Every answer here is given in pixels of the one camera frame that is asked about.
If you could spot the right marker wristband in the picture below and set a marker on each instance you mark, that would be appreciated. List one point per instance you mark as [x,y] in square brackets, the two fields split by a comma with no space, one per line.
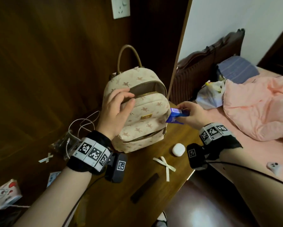
[214,132]

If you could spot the small white ribbon cross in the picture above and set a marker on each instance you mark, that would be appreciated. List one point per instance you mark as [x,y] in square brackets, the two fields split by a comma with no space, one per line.
[46,158]

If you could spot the white plastic bag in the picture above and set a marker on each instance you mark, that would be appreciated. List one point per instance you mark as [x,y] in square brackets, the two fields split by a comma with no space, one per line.
[208,98]

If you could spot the person's right hand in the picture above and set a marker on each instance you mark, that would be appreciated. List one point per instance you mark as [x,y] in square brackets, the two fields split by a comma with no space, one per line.
[197,116]

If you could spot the white earbuds case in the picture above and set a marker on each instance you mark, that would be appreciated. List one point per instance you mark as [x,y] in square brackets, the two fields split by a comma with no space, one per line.
[178,150]

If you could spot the dark wooden bed headboard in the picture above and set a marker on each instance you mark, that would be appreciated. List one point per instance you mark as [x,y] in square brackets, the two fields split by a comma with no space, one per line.
[193,73]

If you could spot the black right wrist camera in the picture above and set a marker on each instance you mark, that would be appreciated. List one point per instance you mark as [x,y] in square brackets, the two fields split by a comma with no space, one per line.
[194,156]

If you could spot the marker wristband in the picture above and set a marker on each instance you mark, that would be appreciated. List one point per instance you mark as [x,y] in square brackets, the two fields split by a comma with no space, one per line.
[214,132]
[91,152]

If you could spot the beige horse-print backpack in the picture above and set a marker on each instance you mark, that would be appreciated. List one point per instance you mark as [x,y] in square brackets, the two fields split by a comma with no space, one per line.
[143,125]

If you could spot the small grey toy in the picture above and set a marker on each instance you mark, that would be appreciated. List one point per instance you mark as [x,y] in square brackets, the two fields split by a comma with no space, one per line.
[273,167]

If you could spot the small red-print packet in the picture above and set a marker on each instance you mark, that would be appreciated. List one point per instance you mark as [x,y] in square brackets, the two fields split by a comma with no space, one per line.
[52,178]

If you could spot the white wall socket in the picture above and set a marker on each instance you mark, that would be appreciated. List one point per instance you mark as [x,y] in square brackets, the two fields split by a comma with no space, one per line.
[120,8]

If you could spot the white red-print box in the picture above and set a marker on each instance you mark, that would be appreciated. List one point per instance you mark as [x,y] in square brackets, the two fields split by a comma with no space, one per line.
[7,193]

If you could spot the blue pocket tissue pack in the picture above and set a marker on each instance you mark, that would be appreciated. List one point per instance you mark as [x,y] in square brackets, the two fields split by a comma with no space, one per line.
[175,115]

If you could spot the dark wooden cabinet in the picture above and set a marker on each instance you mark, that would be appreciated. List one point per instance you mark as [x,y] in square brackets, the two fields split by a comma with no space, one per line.
[281,56]

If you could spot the left marker wristband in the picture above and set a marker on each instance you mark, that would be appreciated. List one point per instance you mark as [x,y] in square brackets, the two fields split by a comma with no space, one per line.
[91,152]

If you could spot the person's left forearm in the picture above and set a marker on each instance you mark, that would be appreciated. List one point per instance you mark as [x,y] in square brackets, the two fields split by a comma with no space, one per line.
[54,200]

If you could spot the pink quilt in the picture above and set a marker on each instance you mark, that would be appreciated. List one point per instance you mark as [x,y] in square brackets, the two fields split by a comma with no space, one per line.
[257,108]

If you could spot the large white ribbon cross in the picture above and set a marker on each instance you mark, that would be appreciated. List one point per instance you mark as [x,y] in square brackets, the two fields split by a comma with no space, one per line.
[166,166]

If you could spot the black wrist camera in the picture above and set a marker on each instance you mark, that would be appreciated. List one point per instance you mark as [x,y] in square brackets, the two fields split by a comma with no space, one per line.
[117,166]
[194,156]

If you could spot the person's left hand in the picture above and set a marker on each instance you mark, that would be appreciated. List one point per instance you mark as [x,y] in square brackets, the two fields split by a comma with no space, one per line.
[113,115]

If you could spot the clear bag with dark contents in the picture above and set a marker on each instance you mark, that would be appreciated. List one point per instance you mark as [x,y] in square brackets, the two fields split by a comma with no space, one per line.
[61,146]

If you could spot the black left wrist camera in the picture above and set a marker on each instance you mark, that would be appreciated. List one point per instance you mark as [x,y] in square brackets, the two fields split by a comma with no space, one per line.
[117,166]

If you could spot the blue plaid pillow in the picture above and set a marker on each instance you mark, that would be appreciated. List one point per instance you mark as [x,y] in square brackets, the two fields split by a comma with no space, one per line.
[237,68]

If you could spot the person's right forearm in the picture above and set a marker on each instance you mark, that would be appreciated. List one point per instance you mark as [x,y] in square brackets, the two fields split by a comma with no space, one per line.
[262,193]

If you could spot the black stick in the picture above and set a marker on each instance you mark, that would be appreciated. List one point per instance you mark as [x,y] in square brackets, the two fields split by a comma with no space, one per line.
[145,187]

